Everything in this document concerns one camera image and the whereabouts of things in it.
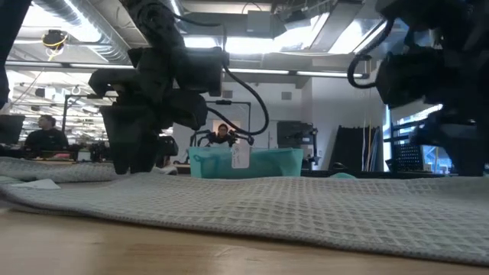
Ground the black background monitor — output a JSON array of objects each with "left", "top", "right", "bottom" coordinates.
[{"left": 0, "top": 114, "right": 26, "bottom": 145}]

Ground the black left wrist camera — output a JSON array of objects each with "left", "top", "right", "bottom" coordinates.
[{"left": 171, "top": 47, "right": 231, "bottom": 97}]

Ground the white bin label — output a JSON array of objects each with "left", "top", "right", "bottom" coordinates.
[{"left": 231, "top": 143, "right": 251, "bottom": 170}]

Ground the black background camera stand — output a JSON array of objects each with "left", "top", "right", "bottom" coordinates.
[{"left": 206, "top": 99, "right": 252, "bottom": 146}]

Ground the black leaning panel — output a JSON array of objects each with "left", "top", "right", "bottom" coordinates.
[{"left": 328, "top": 125, "right": 383, "bottom": 172}]

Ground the white paper towel tag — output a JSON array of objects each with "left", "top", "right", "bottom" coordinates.
[{"left": 11, "top": 178, "right": 62, "bottom": 191}]

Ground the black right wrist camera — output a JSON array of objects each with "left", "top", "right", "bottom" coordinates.
[{"left": 376, "top": 49, "right": 440, "bottom": 108}]

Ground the teal translucent plastic bin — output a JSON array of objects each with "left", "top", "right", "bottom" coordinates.
[{"left": 188, "top": 147, "right": 304, "bottom": 180}]

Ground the black equipment cabinet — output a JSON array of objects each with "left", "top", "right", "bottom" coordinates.
[{"left": 277, "top": 121, "right": 319, "bottom": 170}]

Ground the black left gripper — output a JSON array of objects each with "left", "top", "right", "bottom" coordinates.
[{"left": 88, "top": 47, "right": 209, "bottom": 175}]

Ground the black pegboard rack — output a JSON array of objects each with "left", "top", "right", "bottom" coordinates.
[{"left": 389, "top": 120, "right": 426, "bottom": 172}]

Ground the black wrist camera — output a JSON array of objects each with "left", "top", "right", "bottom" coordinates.
[
  {"left": 171, "top": 47, "right": 231, "bottom": 97},
  {"left": 376, "top": 49, "right": 440, "bottom": 108}
]

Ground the silver ventilation duct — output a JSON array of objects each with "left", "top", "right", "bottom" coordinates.
[{"left": 32, "top": 0, "right": 133, "bottom": 66}]

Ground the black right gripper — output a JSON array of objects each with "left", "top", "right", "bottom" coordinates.
[{"left": 410, "top": 41, "right": 489, "bottom": 177}]

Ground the grey ceiling box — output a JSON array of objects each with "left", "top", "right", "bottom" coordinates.
[{"left": 246, "top": 10, "right": 272, "bottom": 34}]

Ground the yellow ceiling cable reel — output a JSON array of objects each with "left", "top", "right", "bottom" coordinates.
[{"left": 40, "top": 29, "right": 70, "bottom": 62}]

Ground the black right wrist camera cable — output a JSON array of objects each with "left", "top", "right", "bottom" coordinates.
[{"left": 346, "top": 17, "right": 394, "bottom": 90}]

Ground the long ceiling light tube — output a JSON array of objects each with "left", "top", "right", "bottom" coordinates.
[{"left": 5, "top": 60, "right": 371, "bottom": 80}]

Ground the person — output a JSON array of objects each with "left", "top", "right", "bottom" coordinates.
[
  {"left": 23, "top": 114, "right": 70, "bottom": 152},
  {"left": 208, "top": 123, "right": 238, "bottom": 148}
]

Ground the grey waffle microfiber towel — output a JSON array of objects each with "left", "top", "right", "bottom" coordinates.
[
  {"left": 0, "top": 171, "right": 489, "bottom": 267},
  {"left": 0, "top": 155, "right": 179, "bottom": 183}
]

